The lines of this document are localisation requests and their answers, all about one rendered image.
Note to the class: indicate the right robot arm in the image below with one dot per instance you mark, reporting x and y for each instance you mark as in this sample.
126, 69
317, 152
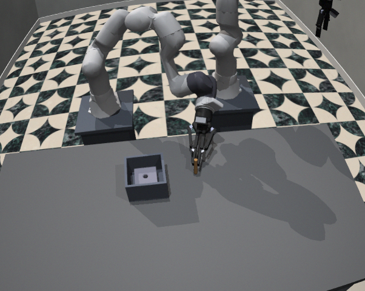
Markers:
104, 102

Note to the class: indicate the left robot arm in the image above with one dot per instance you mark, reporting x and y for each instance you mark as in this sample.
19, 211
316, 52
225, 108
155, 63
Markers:
223, 45

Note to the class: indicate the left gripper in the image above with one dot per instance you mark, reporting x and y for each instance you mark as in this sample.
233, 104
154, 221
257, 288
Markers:
323, 15

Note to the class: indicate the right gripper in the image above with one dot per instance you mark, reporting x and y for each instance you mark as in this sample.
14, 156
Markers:
201, 129

